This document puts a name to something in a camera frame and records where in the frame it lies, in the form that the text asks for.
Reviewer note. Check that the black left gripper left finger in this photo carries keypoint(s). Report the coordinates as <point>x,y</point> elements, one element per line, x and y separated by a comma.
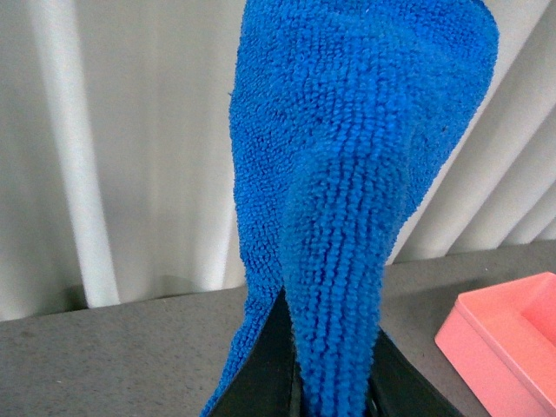
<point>268,383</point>

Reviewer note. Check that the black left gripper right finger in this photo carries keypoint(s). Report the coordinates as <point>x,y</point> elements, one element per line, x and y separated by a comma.
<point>398,389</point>

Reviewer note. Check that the blue microfiber cloth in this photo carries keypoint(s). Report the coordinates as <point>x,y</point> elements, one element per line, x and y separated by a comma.
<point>341,117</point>

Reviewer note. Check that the pink plastic box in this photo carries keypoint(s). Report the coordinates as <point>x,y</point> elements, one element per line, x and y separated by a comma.
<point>501,341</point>

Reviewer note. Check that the white pleated curtain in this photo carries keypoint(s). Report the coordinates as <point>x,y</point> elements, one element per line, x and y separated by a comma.
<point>116,173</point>

